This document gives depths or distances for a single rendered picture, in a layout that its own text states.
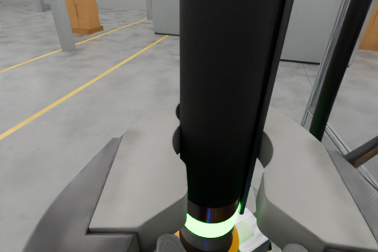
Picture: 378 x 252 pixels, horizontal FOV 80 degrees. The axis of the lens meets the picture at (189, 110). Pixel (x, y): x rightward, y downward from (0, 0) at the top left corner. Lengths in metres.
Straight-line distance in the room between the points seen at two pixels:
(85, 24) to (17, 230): 6.98
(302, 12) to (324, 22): 0.51
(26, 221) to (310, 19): 5.62
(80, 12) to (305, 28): 6.52
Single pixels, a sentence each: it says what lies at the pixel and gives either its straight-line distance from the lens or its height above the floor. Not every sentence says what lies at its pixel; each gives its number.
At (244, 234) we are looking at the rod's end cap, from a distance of 0.20.
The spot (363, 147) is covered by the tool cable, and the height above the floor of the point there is 1.56.
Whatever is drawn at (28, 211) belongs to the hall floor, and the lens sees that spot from 2.47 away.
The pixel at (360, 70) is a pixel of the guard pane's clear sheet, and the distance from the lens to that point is 1.32.
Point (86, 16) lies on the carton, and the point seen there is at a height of 0.52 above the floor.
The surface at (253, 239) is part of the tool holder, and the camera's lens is 0.21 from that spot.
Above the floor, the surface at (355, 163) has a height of 1.55.
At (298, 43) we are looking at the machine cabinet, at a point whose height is 0.44.
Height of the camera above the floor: 1.72
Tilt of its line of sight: 31 degrees down
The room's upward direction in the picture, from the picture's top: 1 degrees clockwise
